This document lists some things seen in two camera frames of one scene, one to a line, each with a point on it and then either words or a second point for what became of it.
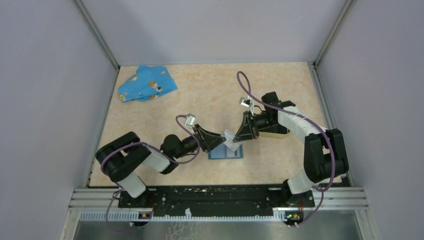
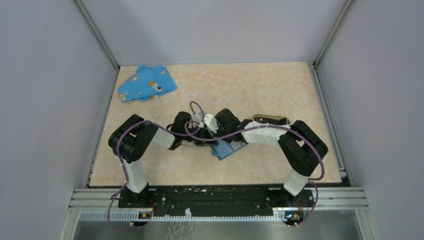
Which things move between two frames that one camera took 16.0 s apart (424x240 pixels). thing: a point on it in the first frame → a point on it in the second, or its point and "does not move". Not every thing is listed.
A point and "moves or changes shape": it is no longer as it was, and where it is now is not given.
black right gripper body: (263, 121) → (222, 131)
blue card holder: (223, 151) moves or changes shape
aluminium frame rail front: (348, 198) does not move
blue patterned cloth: (149, 81) does not move
